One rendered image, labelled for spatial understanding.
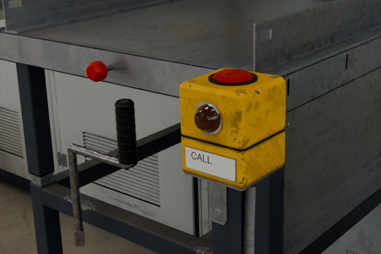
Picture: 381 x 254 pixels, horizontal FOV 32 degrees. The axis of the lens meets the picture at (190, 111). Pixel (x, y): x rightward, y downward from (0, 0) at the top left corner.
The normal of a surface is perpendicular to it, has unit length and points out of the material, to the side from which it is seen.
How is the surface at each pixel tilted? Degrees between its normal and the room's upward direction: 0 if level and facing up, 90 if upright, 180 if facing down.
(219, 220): 90
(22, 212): 0
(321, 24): 90
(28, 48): 90
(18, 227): 0
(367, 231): 90
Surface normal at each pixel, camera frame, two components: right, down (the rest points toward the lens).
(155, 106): -0.64, 0.25
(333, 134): 0.77, 0.18
